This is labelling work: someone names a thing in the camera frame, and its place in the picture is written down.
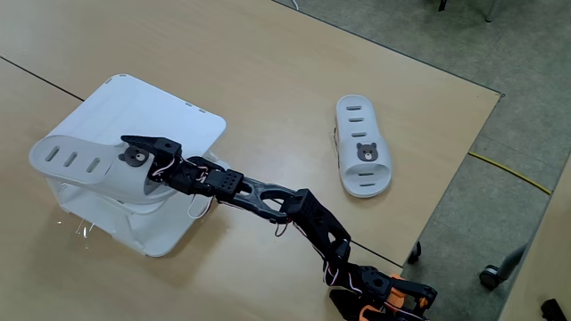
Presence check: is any white bear slipper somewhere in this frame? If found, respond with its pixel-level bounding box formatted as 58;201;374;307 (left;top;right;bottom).
29;135;182;205
335;94;393;199

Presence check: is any white plastic shelf box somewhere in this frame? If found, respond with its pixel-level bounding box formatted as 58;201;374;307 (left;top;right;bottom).
34;73;232;259

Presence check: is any black table caster wheel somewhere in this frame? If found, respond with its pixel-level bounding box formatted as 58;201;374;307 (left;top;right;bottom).
407;241;423;264

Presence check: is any chair caster wheel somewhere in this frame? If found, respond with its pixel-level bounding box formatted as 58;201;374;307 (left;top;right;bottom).
479;264;503;291

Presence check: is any grey chair base leg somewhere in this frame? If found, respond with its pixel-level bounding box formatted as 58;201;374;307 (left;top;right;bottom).
497;243;530;280

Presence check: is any grey metal chair leg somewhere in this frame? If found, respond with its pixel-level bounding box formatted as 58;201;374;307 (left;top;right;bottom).
484;0;503;23

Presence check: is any black object on floor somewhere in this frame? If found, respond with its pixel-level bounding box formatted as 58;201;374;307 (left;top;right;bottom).
540;298;568;321

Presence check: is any yellow floor cable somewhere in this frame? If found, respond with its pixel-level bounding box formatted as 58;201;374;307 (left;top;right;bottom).
467;151;553;196

